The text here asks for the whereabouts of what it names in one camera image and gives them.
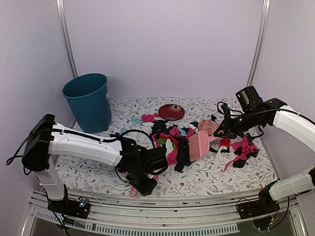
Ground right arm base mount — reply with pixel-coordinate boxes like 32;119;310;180
236;190;280;231

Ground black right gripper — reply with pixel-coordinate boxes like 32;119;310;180
215;108;264;139

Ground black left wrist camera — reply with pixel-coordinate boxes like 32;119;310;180
147;147;168;170

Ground small blue paper scraps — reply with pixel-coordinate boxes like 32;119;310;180
120;118;142;134

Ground aluminium frame post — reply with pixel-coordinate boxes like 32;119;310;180
247;0;271;86
56;0;78;78

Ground red floral round plate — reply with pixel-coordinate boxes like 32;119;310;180
158;104;185;121

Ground teal plastic waste bin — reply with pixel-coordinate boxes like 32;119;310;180
62;73;112;133

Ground left aluminium frame post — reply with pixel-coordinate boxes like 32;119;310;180
56;0;78;78

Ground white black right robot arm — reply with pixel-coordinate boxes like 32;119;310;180
214;98;315;214

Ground right aluminium frame post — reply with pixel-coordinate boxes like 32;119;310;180
247;0;271;86

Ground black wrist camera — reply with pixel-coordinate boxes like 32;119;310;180
236;86;263;112
147;147;168;170

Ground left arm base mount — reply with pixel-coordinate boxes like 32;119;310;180
47;184;91;219

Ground central colourful paper scrap pile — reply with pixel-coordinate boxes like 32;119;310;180
149;120;205;172

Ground pink plastic dustpan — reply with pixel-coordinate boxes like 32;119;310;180
129;187;138;197

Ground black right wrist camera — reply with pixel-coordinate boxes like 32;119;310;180
236;86;263;112

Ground pink plastic hand brush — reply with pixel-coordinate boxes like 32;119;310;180
188;130;218;162

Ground pink patterned small bowl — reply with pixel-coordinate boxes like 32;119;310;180
198;119;219;136

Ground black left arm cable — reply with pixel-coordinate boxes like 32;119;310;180
6;127;157;184

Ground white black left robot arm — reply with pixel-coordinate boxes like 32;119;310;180
22;114;168;213

